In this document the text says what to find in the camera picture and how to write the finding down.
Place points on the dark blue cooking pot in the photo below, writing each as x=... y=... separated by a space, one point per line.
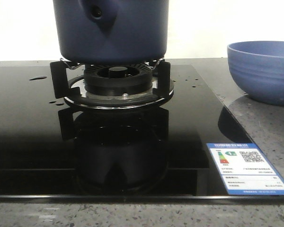
x=112 y=31

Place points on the light blue ribbed bowl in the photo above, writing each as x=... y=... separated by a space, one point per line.
x=257 y=67

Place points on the blue energy label sticker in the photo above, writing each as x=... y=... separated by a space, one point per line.
x=245 y=170

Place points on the black right pot support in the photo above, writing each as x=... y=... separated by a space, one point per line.
x=73 y=90

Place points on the black right gas burner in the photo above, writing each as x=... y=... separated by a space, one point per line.
x=108 y=80

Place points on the black glass gas cooktop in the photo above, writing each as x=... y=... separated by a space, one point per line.
x=52 y=152

